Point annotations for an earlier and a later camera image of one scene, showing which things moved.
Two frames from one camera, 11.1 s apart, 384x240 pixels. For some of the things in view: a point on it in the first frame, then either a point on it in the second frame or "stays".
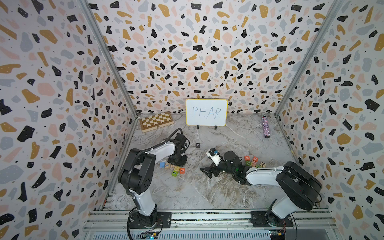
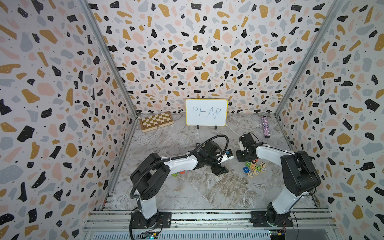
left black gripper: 182,164 → 220,170
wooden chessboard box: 156,121 stays
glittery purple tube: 265,126 stays
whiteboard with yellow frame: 204,112 stays
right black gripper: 213,168 → 239,159
